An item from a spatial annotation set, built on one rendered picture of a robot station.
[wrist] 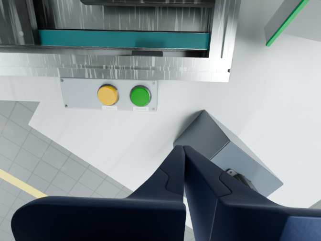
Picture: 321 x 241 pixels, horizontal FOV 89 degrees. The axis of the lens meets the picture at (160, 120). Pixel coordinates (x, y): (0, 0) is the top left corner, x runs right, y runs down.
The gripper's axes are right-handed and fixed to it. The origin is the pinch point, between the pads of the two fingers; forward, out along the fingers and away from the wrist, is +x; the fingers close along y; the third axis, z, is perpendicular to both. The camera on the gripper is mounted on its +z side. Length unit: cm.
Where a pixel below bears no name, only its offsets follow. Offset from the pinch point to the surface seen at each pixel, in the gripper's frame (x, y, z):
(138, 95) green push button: 28.2, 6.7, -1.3
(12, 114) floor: 126, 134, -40
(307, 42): 39, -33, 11
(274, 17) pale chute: 24.2, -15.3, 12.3
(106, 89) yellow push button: 28.2, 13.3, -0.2
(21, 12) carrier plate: 28.4, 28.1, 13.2
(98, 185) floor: 126, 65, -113
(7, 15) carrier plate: 28.4, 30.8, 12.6
